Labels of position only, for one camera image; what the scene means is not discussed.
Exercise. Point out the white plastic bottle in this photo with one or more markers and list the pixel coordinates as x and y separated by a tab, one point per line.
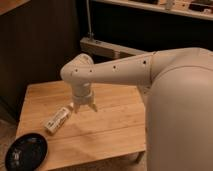
58	119

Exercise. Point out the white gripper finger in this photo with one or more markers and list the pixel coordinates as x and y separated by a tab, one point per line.
76	108
93	107

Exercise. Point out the black ceramic bowl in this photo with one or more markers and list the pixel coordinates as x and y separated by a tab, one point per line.
26	153

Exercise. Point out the long grey case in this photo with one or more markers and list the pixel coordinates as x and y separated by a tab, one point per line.
109	50

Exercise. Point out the wooden shelf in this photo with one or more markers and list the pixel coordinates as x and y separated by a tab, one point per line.
187	8

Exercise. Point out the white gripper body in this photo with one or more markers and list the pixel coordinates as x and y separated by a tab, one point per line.
82	99

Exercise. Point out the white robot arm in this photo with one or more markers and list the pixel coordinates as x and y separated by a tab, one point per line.
179	108

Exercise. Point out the wooden table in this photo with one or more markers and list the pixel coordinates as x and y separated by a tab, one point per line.
115	128

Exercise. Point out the metal pole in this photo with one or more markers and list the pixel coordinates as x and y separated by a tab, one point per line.
90	31

